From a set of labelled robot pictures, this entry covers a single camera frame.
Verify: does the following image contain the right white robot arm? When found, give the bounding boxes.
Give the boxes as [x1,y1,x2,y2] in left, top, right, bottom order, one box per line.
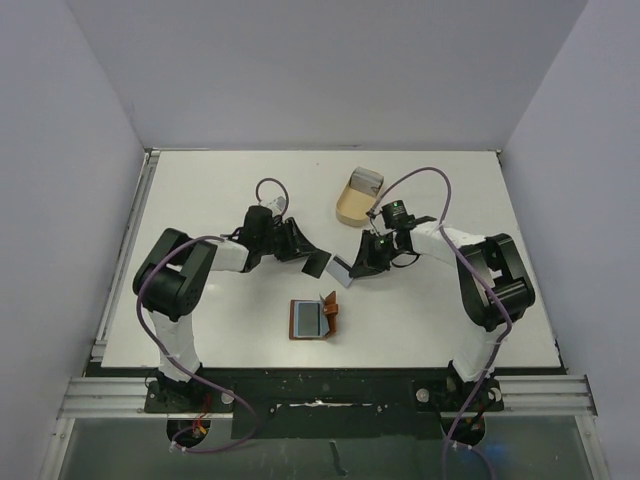
[349,200,535,409]

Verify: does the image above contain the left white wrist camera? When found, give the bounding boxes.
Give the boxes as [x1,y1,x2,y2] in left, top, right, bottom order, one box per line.
[264,196,288,215]

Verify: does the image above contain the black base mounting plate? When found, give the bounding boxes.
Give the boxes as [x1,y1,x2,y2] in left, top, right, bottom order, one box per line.
[144,371,505,446]

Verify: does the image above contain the aluminium rail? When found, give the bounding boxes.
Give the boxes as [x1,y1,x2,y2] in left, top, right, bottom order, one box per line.
[490,375,598,417]
[58,377,147,419]

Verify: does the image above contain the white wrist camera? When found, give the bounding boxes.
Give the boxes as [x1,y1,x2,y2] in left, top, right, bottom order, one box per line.
[264,196,288,215]
[366,210,379,232]

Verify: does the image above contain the black credit card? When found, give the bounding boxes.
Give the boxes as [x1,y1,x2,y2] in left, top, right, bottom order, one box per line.
[302,250,331,279]

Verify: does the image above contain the aluminium rail left edge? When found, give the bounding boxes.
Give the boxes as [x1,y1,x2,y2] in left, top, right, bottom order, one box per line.
[89,149,161,363]

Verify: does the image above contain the aluminium rail front left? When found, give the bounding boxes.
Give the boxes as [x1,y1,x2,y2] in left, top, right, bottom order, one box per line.
[58,377,147,419]

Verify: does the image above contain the aluminium rail front right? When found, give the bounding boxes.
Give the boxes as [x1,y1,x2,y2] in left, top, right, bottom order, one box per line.
[490,375,598,417]

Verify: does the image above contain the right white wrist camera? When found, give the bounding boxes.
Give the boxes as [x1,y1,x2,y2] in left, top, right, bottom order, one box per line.
[366,210,379,232]

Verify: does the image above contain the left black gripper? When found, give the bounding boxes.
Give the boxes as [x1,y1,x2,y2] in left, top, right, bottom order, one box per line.
[258,218,315,262]

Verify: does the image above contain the silver striped credit card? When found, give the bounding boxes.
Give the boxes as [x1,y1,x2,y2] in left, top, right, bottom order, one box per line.
[325,255,353,288]

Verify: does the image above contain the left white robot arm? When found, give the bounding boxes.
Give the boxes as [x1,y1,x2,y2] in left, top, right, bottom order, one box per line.
[132,203,331,411]

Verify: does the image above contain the tan oval cardboard tray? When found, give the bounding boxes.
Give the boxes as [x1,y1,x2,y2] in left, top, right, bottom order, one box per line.
[335,180,379,228]

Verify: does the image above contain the brown leather card holder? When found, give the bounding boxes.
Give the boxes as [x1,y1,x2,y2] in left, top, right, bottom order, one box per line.
[288,291,339,341]

